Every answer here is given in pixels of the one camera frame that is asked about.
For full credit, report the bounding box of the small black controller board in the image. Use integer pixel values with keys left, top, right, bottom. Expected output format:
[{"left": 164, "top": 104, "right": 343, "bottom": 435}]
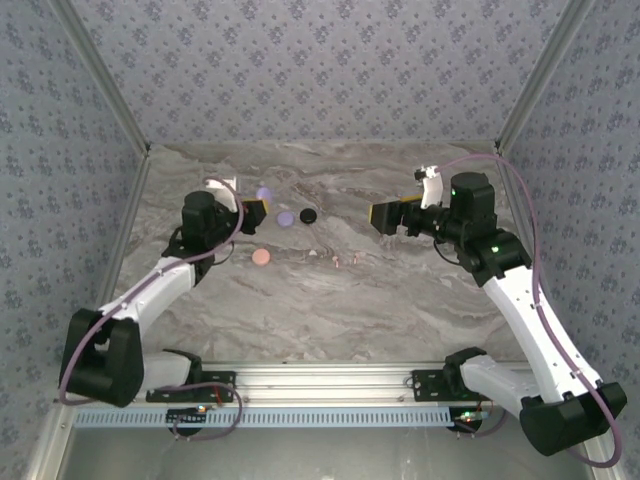
[
  {"left": 451, "top": 408, "right": 490, "bottom": 426},
  {"left": 166, "top": 407, "right": 210, "bottom": 425}
]

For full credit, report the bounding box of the grey metal lower tray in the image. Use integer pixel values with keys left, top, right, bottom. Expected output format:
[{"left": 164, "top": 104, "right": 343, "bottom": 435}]
[{"left": 24, "top": 403, "right": 624, "bottom": 480}]

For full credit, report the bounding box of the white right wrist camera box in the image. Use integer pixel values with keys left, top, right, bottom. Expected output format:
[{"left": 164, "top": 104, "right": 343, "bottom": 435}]
[{"left": 413, "top": 166, "right": 445, "bottom": 210}]

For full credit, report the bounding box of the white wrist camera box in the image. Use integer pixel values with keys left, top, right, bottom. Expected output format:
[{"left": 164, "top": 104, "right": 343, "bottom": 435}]
[
  {"left": 413, "top": 166, "right": 445, "bottom": 210},
  {"left": 203, "top": 174, "right": 240, "bottom": 211}
]

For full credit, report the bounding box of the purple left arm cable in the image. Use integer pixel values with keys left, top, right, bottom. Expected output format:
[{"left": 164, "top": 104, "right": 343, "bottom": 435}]
[{"left": 58, "top": 177, "right": 247, "bottom": 405}]

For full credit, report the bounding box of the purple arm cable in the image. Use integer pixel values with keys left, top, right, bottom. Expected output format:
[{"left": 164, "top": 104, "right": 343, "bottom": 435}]
[
  {"left": 58, "top": 177, "right": 247, "bottom": 405},
  {"left": 432, "top": 153, "right": 624, "bottom": 469}
]

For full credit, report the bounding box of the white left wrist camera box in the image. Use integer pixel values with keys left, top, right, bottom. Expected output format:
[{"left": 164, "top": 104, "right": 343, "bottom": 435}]
[{"left": 203, "top": 174, "right": 240, "bottom": 211}]

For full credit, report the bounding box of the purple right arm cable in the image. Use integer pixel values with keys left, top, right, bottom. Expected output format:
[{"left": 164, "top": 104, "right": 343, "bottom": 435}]
[{"left": 432, "top": 153, "right": 624, "bottom": 469}]

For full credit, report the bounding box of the aluminium frame post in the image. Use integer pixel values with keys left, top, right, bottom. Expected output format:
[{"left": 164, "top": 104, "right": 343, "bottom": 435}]
[
  {"left": 49, "top": 0, "right": 151, "bottom": 156},
  {"left": 494, "top": 0, "right": 596, "bottom": 151}
]

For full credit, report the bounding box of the aluminium mounting rail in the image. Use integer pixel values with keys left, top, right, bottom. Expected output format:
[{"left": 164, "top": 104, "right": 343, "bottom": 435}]
[{"left": 52, "top": 363, "right": 599, "bottom": 405}]

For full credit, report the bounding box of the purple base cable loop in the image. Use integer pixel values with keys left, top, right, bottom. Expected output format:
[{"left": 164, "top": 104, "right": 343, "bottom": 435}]
[
  {"left": 171, "top": 387, "right": 244, "bottom": 443},
  {"left": 453, "top": 394, "right": 512, "bottom": 439}
]

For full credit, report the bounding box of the slotted grey cable duct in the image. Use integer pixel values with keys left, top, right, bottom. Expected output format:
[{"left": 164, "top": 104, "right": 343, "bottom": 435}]
[{"left": 73, "top": 408, "right": 464, "bottom": 429}]

